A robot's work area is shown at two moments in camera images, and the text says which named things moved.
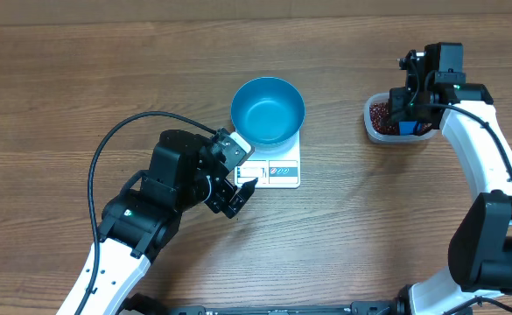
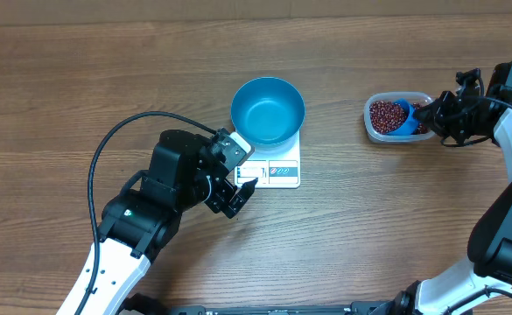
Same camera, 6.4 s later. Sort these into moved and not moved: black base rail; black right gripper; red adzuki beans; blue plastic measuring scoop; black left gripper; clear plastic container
Moved: blue plastic measuring scoop; black right gripper
Not moved: black left gripper; black base rail; clear plastic container; red adzuki beans
